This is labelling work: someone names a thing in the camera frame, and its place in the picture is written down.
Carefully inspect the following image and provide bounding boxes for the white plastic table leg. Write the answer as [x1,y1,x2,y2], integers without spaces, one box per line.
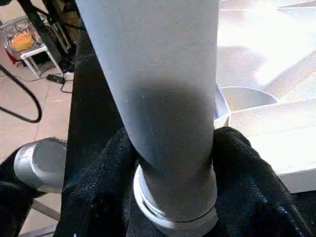
[74,0,220,237]

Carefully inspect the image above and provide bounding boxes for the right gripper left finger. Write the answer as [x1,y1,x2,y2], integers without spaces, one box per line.
[52,127,140,237]

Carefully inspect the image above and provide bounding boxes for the clear box yellow contents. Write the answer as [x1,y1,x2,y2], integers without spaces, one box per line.
[1,16,39,56]

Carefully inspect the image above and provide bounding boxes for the white plastic table top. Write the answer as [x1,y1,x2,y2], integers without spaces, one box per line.
[213,0,316,194]

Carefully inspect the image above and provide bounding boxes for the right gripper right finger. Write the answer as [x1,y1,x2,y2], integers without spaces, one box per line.
[212,126,316,237]

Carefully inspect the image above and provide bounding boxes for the black floor cable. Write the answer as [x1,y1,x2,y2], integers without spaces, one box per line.
[0,64,42,124]

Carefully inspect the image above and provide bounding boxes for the black work mat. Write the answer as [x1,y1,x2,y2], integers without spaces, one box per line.
[59,25,316,237]

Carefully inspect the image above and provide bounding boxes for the black tripod stand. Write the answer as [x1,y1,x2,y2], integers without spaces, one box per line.
[17,0,77,74]

